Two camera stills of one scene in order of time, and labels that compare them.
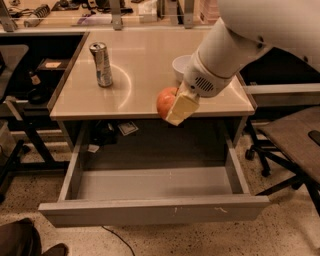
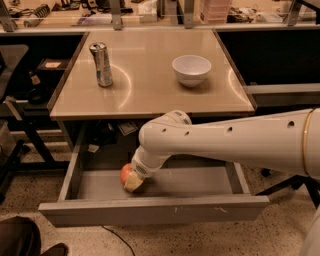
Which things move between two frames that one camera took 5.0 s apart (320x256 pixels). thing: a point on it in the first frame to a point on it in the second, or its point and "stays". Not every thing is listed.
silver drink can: x=102 y=63 stays
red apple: x=165 y=100 to x=125 y=171
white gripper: x=201 y=79 to x=142 y=169
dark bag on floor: x=21 y=238 stays
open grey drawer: x=159 y=195 stays
